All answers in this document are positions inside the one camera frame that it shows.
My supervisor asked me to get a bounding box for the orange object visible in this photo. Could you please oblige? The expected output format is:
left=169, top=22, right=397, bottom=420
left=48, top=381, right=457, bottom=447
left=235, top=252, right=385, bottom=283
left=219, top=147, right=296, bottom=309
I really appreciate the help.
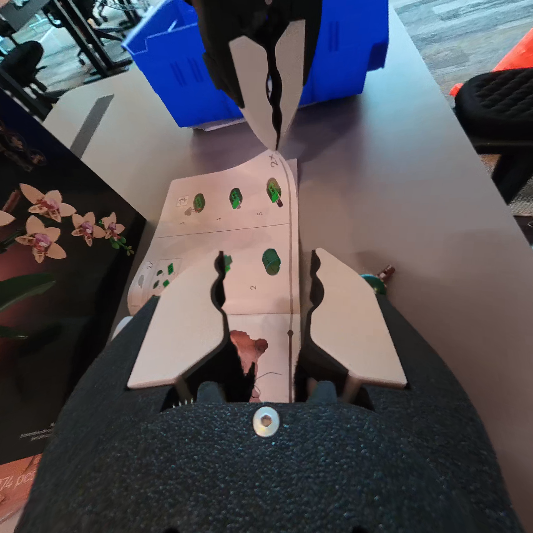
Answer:
left=450, top=31, right=533, bottom=97

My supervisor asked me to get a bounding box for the building instruction booklet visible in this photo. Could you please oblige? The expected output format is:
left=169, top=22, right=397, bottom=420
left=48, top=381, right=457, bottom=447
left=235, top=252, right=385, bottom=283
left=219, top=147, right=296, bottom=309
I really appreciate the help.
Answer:
left=127, top=151, right=301, bottom=402

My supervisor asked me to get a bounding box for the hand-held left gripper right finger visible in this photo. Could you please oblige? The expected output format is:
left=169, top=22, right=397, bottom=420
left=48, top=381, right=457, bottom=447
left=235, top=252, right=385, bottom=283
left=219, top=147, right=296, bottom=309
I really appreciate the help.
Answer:
left=305, top=247, right=409, bottom=392

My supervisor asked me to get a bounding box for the black orchid toy set box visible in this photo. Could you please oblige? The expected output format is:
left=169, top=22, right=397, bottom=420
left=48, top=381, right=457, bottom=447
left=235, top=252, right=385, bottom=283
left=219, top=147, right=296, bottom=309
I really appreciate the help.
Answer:
left=0, top=89, right=146, bottom=506

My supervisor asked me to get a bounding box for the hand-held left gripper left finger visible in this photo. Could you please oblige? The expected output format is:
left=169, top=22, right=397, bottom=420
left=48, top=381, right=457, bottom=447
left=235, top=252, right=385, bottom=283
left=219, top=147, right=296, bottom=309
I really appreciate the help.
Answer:
left=126, top=249, right=230, bottom=391

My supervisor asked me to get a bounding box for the black desk frame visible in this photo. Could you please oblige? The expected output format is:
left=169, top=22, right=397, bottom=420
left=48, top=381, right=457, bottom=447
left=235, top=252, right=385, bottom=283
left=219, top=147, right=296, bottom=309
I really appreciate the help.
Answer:
left=42, top=0, right=144, bottom=80

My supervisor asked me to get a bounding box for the green toy leaf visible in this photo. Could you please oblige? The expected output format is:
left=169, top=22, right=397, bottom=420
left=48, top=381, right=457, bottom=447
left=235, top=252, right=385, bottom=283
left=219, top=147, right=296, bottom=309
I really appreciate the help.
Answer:
left=360, top=264, right=395, bottom=296

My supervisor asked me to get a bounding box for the grey desk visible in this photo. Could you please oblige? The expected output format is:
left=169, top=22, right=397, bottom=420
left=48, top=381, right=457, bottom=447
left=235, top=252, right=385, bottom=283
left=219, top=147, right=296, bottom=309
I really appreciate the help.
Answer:
left=42, top=4, right=533, bottom=533

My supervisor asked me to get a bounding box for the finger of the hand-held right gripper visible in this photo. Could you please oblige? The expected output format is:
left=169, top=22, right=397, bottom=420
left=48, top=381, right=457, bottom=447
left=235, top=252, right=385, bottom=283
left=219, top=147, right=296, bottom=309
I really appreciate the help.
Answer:
left=228, top=34, right=278, bottom=150
left=275, top=19, right=307, bottom=152

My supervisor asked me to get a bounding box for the blue plastic bin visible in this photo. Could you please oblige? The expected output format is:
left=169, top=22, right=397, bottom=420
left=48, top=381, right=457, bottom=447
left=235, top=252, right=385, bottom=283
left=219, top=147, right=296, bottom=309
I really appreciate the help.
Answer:
left=123, top=0, right=390, bottom=127

